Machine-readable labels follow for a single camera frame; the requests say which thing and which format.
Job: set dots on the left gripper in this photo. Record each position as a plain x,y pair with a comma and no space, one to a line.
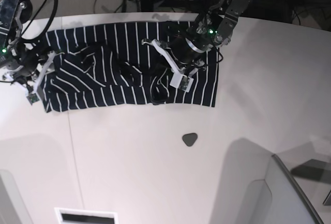
185,52

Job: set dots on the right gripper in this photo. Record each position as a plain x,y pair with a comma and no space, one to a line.
31,65

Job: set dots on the navy white striped t-shirt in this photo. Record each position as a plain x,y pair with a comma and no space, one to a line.
107,65

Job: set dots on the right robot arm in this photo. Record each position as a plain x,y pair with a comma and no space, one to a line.
14,13

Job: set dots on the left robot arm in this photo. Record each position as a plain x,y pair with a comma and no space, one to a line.
219,14

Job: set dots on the dark triangular table mark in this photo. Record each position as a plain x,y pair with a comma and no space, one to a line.
189,139

